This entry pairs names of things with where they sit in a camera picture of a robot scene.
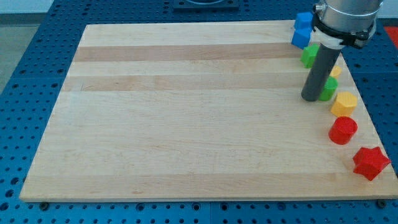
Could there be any yellow heart block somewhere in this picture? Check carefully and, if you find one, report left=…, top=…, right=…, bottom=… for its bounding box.
left=330, top=65, right=342, bottom=79

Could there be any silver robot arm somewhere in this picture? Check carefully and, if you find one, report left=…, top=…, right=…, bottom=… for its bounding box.
left=313, top=0, right=383, bottom=33

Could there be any green star block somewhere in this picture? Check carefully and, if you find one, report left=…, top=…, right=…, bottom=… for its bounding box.
left=300, top=44, right=320, bottom=68

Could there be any red star block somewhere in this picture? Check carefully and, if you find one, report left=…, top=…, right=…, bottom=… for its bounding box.
left=353, top=146, right=391, bottom=181

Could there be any wooden board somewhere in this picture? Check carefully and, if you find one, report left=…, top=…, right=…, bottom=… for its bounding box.
left=20, top=20, right=397, bottom=202

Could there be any blue moon block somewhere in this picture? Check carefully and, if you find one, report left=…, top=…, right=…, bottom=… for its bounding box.
left=291, top=29, right=312, bottom=49

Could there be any green cylinder block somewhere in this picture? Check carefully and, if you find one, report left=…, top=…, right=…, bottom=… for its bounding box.
left=318, top=77, right=338, bottom=101

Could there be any blue cube block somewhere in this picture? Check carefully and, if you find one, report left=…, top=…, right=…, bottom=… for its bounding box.
left=294, top=12, right=313, bottom=30

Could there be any red cylinder block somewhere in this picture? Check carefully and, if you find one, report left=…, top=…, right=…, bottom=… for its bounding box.
left=328, top=116, right=358, bottom=145

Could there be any yellow hexagon block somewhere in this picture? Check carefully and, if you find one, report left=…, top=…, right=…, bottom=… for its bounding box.
left=330, top=91, right=358, bottom=117

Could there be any black clamp ring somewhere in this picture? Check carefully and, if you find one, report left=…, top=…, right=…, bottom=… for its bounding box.
left=312, top=12, right=377, bottom=49

